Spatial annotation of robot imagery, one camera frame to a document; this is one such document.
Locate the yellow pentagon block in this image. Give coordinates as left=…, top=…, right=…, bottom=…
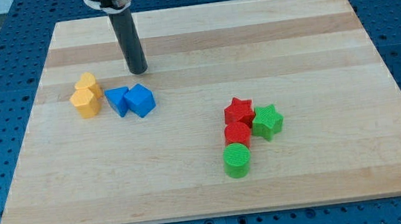
left=69, top=89, right=101, bottom=119

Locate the yellow heart block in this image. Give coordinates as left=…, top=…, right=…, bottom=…
left=74, top=72, right=103, bottom=98

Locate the green cylinder block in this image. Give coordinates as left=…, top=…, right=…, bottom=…
left=222, top=142, right=251, bottom=179

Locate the blue triangle block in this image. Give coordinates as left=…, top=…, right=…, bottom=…
left=105, top=86, right=128, bottom=117

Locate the green star block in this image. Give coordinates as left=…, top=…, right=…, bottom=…
left=252, top=104, right=284, bottom=142

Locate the red star block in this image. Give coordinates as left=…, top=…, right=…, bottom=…
left=224, top=97, right=255, bottom=128

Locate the red cylinder block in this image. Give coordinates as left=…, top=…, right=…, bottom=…
left=224, top=122, right=252, bottom=148

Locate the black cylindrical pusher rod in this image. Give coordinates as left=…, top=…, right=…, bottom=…
left=108, top=9, right=148, bottom=75

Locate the light wooden board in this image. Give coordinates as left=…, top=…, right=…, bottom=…
left=0, top=0, right=401, bottom=224

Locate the blue cube block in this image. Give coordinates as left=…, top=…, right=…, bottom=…
left=124, top=84, right=157, bottom=117

